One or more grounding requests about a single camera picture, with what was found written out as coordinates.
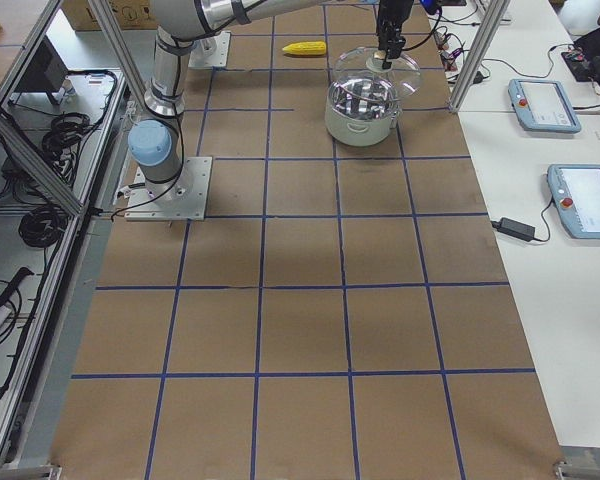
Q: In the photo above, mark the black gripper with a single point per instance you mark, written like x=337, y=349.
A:
x=391, y=11

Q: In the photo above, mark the glass pot lid gold knob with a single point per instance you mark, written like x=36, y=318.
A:
x=403, y=73

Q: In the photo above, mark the yellow corn cob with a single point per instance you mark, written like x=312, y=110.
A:
x=305, y=49

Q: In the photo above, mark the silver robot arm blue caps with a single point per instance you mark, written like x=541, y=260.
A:
x=156, y=143

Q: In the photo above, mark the pale green cooking pot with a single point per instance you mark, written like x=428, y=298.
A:
x=360, y=111

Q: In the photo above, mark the far blue teach pendant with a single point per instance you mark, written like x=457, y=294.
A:
x=543, y=106

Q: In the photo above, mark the blue teach pendant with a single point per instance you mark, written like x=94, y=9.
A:
x=575, y=190
x=543, y=106

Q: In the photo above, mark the black power adapter brick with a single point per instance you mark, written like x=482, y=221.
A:
x=515, y=229

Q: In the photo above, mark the near blue teach pendant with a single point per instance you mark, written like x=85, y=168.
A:
x=575, y=190

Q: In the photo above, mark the brown paper table mat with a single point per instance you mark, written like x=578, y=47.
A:
x=341, y=312

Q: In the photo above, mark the black monitor on shelf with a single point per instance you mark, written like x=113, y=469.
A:
x=45, y=73

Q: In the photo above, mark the small circuit board with wires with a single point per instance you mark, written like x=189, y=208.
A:
x=450, y=48

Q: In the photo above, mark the aluminium frame post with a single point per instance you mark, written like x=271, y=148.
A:
x=481, y=42

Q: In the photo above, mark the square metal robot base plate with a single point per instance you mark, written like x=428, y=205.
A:
x=187, y=199

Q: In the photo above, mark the aluminium frame diagonal strut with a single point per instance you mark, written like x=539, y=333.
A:
x=26, y=155

